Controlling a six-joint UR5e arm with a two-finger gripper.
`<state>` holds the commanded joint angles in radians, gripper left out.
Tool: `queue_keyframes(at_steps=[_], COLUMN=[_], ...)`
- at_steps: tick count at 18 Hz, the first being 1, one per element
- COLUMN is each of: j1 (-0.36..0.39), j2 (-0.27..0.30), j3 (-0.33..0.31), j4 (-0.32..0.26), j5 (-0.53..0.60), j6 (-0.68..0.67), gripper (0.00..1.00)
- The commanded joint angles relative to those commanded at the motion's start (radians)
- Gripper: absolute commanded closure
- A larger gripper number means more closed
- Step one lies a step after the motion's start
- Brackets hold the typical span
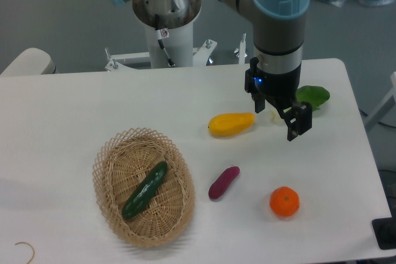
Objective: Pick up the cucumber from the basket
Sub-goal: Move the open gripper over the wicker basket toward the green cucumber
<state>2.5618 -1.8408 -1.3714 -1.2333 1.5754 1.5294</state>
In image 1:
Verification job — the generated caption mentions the white table leg frame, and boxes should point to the white table leg frame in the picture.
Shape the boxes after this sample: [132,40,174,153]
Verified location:
[363,72,395,132]

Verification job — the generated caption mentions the woven wicker basket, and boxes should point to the woven wicker basket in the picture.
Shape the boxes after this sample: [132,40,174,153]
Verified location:
[93,127,195,248]

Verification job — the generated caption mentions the green bok choy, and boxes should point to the green bok choy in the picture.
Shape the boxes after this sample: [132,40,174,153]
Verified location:
[267,85,331,125]

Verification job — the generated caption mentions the purple sweet potato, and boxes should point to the purple sweet potato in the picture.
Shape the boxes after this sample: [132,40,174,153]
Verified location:
[208,166,240,200]

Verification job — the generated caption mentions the white chair armrest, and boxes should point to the white chair armrest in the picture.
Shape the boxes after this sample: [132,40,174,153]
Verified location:
[1,48,58,77]

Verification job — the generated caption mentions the green cucumber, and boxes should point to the green cucumber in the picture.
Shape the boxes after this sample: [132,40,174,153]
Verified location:
[121,161,168,220]

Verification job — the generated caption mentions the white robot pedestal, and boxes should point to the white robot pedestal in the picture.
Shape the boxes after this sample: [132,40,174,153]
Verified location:
[104,0,250,72]

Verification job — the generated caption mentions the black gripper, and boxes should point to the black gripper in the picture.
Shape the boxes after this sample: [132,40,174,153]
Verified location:
[244,57,312,140]

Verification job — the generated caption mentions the orange tangerine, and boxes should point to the orange tangerine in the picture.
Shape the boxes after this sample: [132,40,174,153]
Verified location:
[269,186,300,217]

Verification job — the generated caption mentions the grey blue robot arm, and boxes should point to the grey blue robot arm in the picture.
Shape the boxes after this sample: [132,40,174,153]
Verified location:
[112,0,312,140]

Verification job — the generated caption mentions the yellow mango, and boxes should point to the yellow mango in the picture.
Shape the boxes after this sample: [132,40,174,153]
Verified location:
[208,113,256,137]

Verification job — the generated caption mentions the tan rubber band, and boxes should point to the tan rubber band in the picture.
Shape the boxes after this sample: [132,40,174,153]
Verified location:
[14,242,36,263]

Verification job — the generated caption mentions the black device at edge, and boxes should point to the black device at edge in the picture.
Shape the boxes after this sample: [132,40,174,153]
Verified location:
[372,218,395,250]

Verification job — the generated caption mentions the black pedestal cable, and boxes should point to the black pedestal cable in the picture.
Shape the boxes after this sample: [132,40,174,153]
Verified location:
[154,14,176,68]

